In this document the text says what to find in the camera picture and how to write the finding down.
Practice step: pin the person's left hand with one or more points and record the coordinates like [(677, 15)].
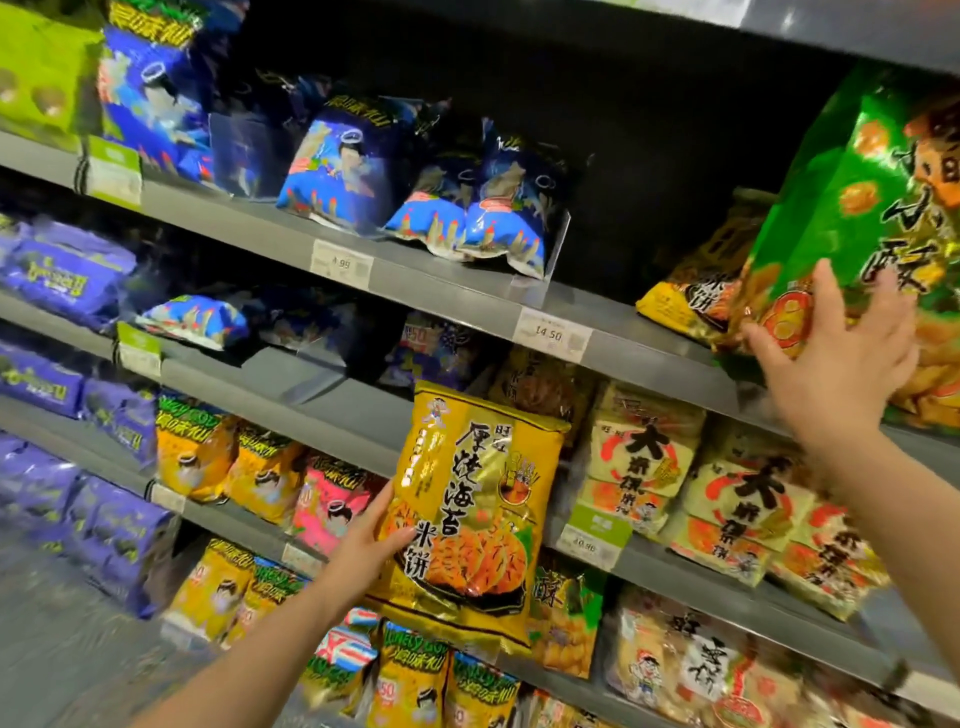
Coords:
[(358, 559)]

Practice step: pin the person's right hand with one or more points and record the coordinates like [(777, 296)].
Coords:
[(840, 382)]

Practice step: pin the person's right thumb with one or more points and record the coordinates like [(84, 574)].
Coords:
[(765, 356)]

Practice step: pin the person's left thumb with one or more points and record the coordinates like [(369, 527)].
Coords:
[(396, 541)]

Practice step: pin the large yellow rice cracker bag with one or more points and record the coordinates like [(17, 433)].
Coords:
[(472, 517)]

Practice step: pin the large green snack bag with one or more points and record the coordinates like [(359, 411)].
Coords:
[(847, 187)]

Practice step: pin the person's left forearm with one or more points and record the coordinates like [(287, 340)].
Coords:
[(247, 667)]

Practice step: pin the person's right forearm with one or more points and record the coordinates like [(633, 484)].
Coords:
[(900, 525)]

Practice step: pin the pink green-topped snack bag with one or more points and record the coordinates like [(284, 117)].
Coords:
[(330, 502)]

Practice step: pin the yellow black snack bag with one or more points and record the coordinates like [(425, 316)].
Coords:
[(701, 289)]

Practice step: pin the gray metal shelf board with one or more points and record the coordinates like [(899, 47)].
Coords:
[(337, 427), (435, 283), (240, 529), (862, 30)]

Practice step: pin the red white blue snack bag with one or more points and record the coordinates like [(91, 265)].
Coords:
[(341, 664)]

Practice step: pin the cream red rice cracker bag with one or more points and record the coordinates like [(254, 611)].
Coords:
[(645, 442), (716, 551), (622, 504), (750, 491), (829, 559)]

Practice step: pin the small yellow green-topped snack bag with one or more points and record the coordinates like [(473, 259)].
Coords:
[(193, 450), (262, 600), (264, 476), (480, 694), (409, 679), (214, 589)]

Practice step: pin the green orange snack bag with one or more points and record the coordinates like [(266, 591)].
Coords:
[(934, 375)]

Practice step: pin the green yellow puff snack bag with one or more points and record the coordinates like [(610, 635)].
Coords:
[(566, 622)]

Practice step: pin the dark blue snack bag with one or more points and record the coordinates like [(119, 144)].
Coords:
[(435, 352), (307, 322)]

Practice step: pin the green white price tag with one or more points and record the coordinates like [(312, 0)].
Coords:
[(114, 174), (139, 352), (596, 536)]

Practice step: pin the brown snack bag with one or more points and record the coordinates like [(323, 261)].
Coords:
[(544, 386)]

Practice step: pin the clear plastic shelf divider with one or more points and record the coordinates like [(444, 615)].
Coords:
[(551, 255)]

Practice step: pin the purple snack bag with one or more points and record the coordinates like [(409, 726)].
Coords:
[(34, 484), (120, 540), (37, 379), (124, 420), (71, 274)]

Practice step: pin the blue cartoon snack bag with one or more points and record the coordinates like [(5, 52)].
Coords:
[(349, 169), (247, 139), (154, 97), (435, 210), (517, 206), (196, 319)]

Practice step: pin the white cartoon rice cracker bag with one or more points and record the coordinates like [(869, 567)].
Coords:
[(667, 660), (757, 697)]

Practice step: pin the lime green snack bag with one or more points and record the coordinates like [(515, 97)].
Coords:
[(41, 67)]

